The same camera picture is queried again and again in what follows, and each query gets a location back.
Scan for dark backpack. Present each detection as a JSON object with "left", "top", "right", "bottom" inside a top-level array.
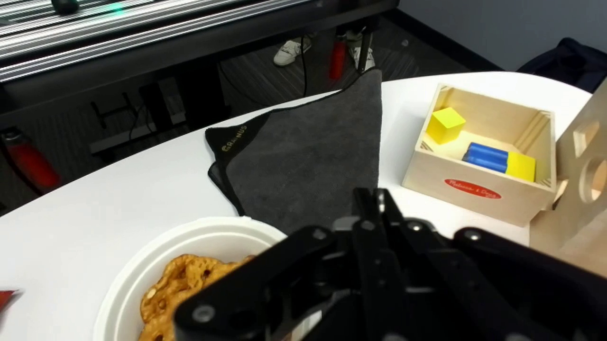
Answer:
[{"left": 517, "top": 36, "right": 607, "bottom": 93}]

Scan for black round knob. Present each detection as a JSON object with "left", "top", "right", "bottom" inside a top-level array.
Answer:
[{"left": 51, "top": 0, "right": 81, "bottom": 16}]

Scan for wooden shape sorter cube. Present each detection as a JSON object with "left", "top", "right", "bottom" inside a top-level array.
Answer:
[{"left": 529, "top": 78, "right": 607, "bottom": 281}]

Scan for black cloth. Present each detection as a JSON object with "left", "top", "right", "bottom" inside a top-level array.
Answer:
[{"left": 202, "top": 67, "right": 385, "bottom": 235}]

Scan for wooden tray box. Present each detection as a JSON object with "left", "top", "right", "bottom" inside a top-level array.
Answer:
[{"left": 400, "top": 84, "right": 559, "bottom": 228}]

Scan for yellow flat block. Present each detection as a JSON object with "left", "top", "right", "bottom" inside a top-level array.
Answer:
[{"left": 504, "top": 150, "right": 538, "bottom": 184}]

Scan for pretzels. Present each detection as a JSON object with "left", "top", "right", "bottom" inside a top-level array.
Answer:
[{"left": 138, "top": 252, "right": 254, "bottom": 341}]

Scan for blue block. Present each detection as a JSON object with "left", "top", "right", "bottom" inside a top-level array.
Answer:
[{"left": 462, "top": 141, "right": 510, "bottom": 175}]

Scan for red chip bag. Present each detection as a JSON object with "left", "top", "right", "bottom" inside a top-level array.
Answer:
[{"left": 0, "top": 288, "right": 24, "bottom": 315}]

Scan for white power plug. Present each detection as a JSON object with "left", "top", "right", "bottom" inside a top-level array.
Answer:
[{"left": 271, "top": 36, "right": 305, "bottom": 69}]

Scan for yellow cube block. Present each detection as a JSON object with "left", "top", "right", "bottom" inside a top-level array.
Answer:
[{"left": 423, "top": 106, "right": 468, "bottom": 146}]

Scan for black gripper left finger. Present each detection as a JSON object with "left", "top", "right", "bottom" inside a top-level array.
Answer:
[{"left": 172, "top": 186, "right": 390, "bottom": 341}]

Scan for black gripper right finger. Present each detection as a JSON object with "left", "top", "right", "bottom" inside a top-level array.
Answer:
[{"left": 379, "top": 188, "right": 607, "bottom": 341}]

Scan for red handled tool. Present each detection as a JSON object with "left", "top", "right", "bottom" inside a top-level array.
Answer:
[
  {"left": 328, "top": 38, "right": 349, "bottom": 84},
  {"left": 0, "top": 129, "right": 64, "bottom": 196}
]

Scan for white bowl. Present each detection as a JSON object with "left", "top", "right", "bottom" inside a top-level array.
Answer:
[{"left": 92, "top": 216, "right": 290, "bottom": 341}]

